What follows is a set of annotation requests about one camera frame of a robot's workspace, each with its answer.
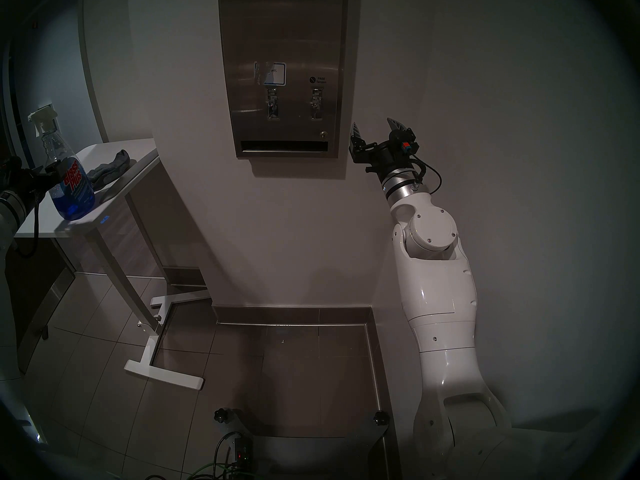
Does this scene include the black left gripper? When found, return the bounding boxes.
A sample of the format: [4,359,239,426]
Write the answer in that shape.
[0,156,63,192]

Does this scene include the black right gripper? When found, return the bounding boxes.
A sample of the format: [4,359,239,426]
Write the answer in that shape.
[351,117,415,180]

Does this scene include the blue glass cleaner spray bottle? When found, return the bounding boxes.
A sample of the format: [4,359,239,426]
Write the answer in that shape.
[27,106,96,221]

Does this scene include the grey cloth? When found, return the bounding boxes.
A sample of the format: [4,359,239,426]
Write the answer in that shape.
[86,150,137,191]

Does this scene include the white blue-edged sticker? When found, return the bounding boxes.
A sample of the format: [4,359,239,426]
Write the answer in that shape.
[254,61,287,87]

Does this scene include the white table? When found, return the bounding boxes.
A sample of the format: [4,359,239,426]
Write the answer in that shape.
[12,138,211,391]

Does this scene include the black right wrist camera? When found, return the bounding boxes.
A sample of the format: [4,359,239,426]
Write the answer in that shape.
[397,128,420,155]

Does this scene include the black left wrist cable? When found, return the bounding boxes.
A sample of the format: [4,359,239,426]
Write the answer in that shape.
[15,181,43,257]

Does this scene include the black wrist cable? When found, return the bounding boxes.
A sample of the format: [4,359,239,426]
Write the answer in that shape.
[412,154,442,195]
[15,181,43,257]

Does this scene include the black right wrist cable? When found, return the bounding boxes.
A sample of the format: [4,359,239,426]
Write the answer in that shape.
[412,154,442,195]

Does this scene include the stainless steel wall dispenser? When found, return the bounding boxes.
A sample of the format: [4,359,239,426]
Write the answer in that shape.
[218,0,349,160]

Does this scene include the black base cable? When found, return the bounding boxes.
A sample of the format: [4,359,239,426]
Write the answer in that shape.
[214,431,248,472]

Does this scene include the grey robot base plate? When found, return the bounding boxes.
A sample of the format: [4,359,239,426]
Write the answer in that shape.
[235,409,391,480]

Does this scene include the green cable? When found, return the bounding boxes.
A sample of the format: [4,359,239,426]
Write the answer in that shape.
[187,461,256,480]

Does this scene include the black power box red switch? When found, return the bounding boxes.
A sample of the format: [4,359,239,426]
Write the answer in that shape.
[231,435,254,469]

